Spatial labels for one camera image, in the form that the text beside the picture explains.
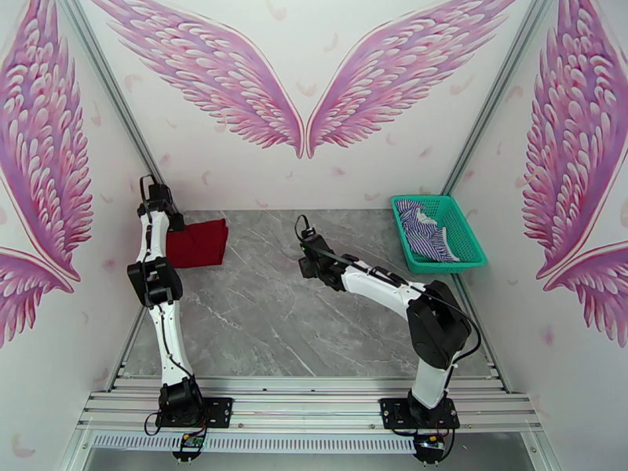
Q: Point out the red garment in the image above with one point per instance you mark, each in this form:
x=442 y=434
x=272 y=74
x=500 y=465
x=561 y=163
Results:
x=201 y=244

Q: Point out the blue white striped garment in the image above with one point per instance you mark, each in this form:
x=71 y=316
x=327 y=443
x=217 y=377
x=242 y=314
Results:
x=427 y=234

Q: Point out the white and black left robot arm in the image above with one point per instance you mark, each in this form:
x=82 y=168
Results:
x=169 y=337

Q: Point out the teal plastic basket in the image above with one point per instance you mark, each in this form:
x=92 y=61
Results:
x=466 y=229

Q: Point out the aluminium corner post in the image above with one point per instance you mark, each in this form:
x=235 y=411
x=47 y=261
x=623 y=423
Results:
x=117 y=99
x=500 y=92

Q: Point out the aluminium rail frame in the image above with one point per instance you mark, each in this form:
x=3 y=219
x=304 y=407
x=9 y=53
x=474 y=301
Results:
x=304 y=411

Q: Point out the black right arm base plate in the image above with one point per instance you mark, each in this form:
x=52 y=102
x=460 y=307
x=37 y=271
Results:
x=392 y=413

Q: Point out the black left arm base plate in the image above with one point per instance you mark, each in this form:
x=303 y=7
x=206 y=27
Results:
x=218 y=411

